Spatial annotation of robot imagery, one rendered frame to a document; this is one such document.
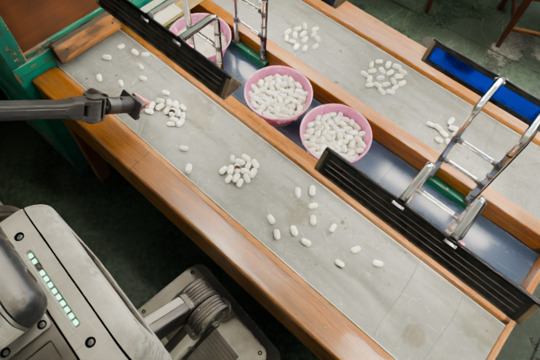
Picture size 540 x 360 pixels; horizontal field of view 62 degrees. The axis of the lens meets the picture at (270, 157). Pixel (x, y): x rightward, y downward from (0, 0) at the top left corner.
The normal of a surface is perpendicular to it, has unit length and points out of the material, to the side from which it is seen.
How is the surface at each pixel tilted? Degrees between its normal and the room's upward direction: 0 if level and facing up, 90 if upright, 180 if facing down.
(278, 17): 0
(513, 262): 0
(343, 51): 0
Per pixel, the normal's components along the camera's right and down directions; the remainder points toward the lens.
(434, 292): 0.04, -0.51
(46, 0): 0.75, 0.58
